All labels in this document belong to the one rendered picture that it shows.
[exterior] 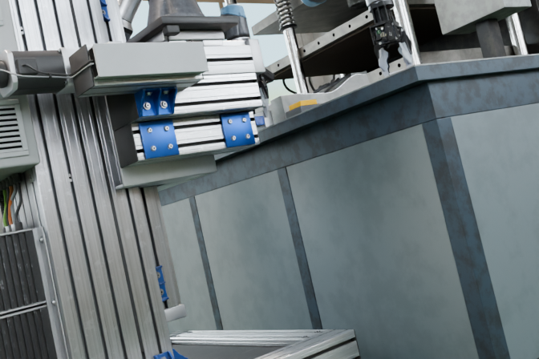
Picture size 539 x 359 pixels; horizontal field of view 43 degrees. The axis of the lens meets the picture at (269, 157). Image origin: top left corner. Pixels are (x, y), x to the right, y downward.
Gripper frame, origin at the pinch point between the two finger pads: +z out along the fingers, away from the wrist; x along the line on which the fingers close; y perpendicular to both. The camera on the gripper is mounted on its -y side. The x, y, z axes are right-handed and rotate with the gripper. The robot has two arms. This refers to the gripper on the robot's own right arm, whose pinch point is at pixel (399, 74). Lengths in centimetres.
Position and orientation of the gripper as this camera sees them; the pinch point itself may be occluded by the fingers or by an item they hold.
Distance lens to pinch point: 198.9
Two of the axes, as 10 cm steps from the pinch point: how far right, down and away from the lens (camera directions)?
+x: 8.8, -2.3, -4.1
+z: 2.2, 9.7, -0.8
